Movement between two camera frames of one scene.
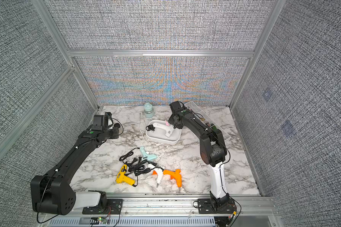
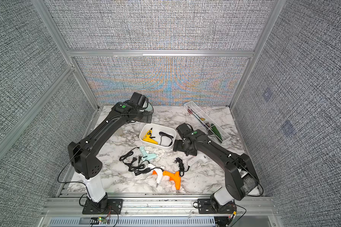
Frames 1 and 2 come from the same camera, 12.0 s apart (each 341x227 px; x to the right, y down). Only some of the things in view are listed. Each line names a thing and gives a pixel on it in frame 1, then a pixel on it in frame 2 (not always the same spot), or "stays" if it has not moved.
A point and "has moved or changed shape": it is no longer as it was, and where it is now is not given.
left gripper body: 112,133 -> 143,116
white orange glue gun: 159,172 stays
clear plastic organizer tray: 192,106 stays
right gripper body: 172,120 -> 181,146
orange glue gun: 175,175 stays
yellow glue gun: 121,177 -> 148,137
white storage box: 161,131 has moved or changed shape
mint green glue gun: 146,157 stays
